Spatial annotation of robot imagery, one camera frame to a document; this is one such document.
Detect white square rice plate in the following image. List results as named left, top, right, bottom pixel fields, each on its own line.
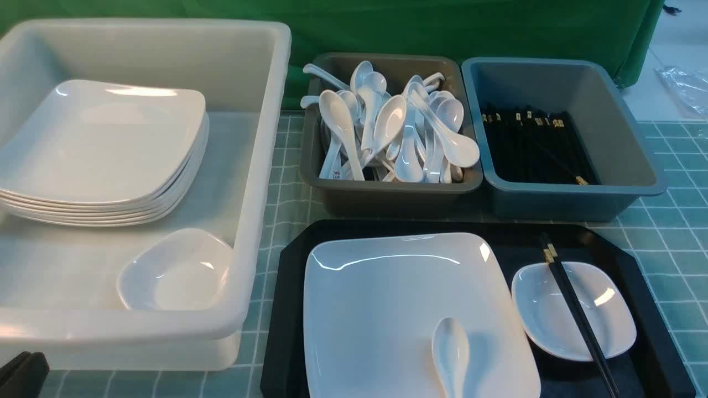
left=303, top=232, right=542, bottom=397

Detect small white bowl in tub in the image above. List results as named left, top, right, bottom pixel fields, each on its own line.
left=116, top=228, right=233, bottom=311

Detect stack of white square plates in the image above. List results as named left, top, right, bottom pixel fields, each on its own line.
left=2, top=79, right=209, bottom=227

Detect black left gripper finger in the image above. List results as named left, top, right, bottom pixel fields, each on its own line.
left=1, top=351, right=50, bottom=397

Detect large white plastic tub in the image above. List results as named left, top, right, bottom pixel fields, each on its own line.
left=2, top=18, right=291, bottom=372

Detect small white sauce dish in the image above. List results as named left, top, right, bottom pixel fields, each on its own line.
left=511, top=260, right=637, bottom=362

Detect grey spoon bin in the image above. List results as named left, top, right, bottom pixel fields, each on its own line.
left=299, top=53, right=485, bottom=218

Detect bundle of black chopsticks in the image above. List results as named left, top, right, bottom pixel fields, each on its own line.
left=481, top=103, right=600, bottom=186

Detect white spoon centre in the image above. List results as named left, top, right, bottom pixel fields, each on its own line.
left=361, top=94, right=407, bottom=168

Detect blue chopstick bin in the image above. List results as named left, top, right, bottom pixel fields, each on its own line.
left=461, top=56, right=667, bottom=221

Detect black chopstick pair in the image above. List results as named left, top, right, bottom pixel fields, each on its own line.
left=539, top=232, right=620, bottom=397

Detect white ceramic spoon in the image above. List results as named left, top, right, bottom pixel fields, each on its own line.
left=431, top=317, right=470, bottom=397

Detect white spoon front left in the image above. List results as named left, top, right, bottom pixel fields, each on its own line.
left=319, top=89, right=365, bottom=181

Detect black serving tray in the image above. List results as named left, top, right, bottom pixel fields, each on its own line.
left=260, top=219, right=697, bottom=397

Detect white spoon long right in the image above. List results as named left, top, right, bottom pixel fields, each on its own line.
left=407, top=81, right=480, bottom=168

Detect clear plastic bag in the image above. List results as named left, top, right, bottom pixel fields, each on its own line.
left=655, top=66, right=707, bottom=119

